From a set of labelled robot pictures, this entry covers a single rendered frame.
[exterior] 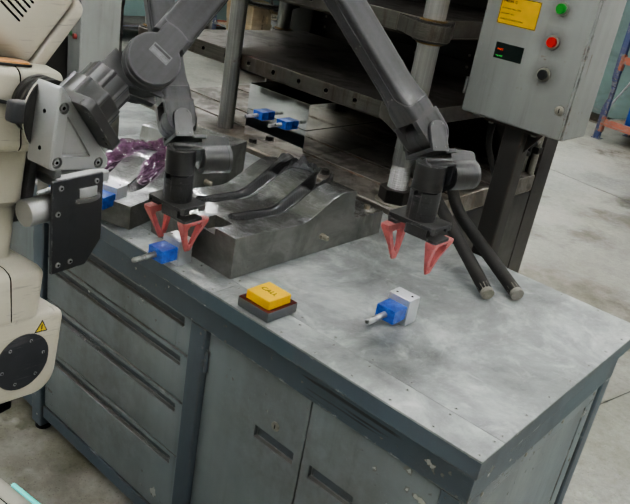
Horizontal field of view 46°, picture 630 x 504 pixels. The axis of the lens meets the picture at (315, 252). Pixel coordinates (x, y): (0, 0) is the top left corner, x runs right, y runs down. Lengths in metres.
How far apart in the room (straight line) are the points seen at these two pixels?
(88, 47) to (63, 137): 4.80
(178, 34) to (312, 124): 1.31
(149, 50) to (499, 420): 0.78
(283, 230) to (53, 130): 0.65
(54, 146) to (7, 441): 1.42
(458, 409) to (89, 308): 1.04
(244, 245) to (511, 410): 0.60
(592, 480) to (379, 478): 1.36
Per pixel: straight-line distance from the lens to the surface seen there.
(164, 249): 1.49
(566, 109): 1.98
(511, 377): 1.38
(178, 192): 1.45
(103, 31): 5.85
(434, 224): 1.35
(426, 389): 1.27
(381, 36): 1.32
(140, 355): 1.81
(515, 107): 2.03
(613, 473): 2.72
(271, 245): 1.54
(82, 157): 1.08
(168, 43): 1.10
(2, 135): 1.13
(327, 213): 1.65
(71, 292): 2.00
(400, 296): 1.42
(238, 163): 2.02
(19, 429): 2.38
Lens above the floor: 1.47
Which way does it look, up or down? 24 degrees down
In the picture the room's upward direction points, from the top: 10 degrees clockwise
